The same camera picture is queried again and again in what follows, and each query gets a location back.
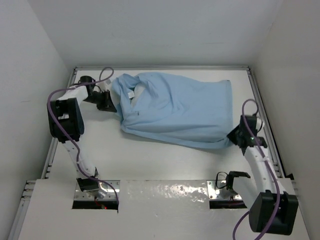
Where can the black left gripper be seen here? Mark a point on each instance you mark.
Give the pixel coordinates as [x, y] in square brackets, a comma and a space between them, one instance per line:
[107, 105]

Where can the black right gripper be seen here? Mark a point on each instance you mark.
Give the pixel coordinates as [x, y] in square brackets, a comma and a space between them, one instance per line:
[230, 134]

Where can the white pillow with yellow band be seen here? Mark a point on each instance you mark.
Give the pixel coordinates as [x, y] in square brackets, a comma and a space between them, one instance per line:
[136, 93]

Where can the blue and green pillowcase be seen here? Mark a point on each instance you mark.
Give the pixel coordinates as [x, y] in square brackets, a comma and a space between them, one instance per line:
[176, 109]

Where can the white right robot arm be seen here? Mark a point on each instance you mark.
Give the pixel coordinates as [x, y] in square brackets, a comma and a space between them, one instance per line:
[271, 208]

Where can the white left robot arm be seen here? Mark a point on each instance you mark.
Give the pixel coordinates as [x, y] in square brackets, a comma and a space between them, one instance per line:
[66, 124]

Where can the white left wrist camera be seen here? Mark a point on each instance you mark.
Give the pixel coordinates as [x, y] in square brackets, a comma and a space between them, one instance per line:
[105, 85]

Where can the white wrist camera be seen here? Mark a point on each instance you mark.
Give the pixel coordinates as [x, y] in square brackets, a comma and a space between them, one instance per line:
[105, 85]
[259, 124]

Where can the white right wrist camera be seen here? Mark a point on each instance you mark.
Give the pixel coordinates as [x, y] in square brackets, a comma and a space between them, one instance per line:
[259, 124]

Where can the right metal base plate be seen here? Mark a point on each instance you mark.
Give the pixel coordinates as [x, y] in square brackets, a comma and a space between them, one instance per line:
[217, 191]

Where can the metal base plate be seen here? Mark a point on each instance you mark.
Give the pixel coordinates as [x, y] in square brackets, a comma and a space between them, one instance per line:
[217, 191]
[88, 190]

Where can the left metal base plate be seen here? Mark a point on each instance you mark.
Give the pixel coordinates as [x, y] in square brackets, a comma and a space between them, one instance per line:
[88, 190]

